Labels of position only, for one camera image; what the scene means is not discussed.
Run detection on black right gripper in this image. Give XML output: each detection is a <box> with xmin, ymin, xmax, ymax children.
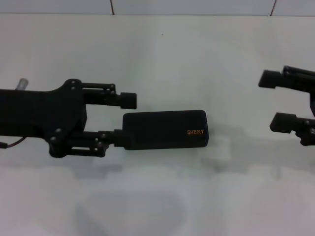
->
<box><xmin>257</xmin><ymin>65</ymin><xmax>315</xmax><ymax>147</ymax></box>

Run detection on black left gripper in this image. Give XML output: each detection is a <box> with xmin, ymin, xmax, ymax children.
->
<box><xmin>0</xmin><ymin>78</ymin><xmax>124</xmax><ymax>158</ymax></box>

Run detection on black glasses case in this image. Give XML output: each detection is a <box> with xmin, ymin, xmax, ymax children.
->
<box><xmin>122</xmin><ymin>109</ymin><xmax>210</xmax><ymax>151</ymax></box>

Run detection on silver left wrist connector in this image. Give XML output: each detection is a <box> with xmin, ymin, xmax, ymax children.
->
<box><xmin>15</xmin><ymin>78</ymin><xmax>29</xmax><ymax>91</ymax></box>

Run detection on thin left gripper cable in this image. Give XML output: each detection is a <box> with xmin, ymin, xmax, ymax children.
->
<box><xmin>0</xmin><ymin>137</ymin><xmax>26</xmax><ymax>149</ymax></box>

